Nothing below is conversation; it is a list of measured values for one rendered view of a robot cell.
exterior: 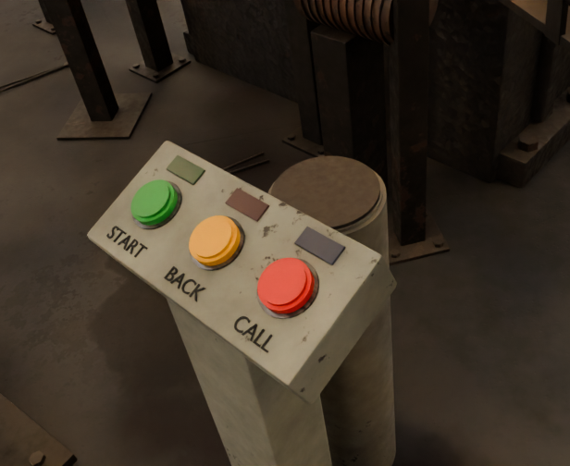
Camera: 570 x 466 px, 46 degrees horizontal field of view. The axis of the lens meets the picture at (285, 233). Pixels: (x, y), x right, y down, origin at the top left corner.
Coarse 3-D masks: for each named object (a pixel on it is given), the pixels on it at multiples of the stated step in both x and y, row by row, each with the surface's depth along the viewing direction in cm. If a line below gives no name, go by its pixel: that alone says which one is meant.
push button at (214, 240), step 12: (216, 216) 52; (204, 228) 51; (216, 228) 51; (228, 228) 50; (192, 240) 51; (204, 240) 51; (216, 240) 50; (228, 240) 50; (192, 252) 51; (204, 252) 50; (216, 252) 50; (228, 252) 50; (204, 264) 51; (216, 264) 50
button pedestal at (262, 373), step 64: (128, 192) 58; (192, 192) 55; (256, 192) 52; (128, 256) 54; (192, 256) 51; (256, 256) 50; (192, 320) 55; (256, 320) 47; (320, 320) 45; (256, 384) 55; (320, 384) 47; (256, 448) 65; (320, 448) 70
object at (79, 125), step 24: (48, 0) 154; (72, 0) 156; (72, 24) 158; (72, 48) 162; (96, 48) 168; (72, 72) 167; (96, 72) 168; (96, 96) 171; (120, 96) 184; (144, 96) 183; (72, 120) 179; (96, 120) 177; (120, 120) 176
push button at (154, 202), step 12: (156, 180) 56; (144, 192) 55; (156, 192) 55; (168, 192) 54; (132, 204) 55; (144, 204) 55; (156, 204) 54; (168, 204) 54; (144, 216) 54; (156, 216) 54
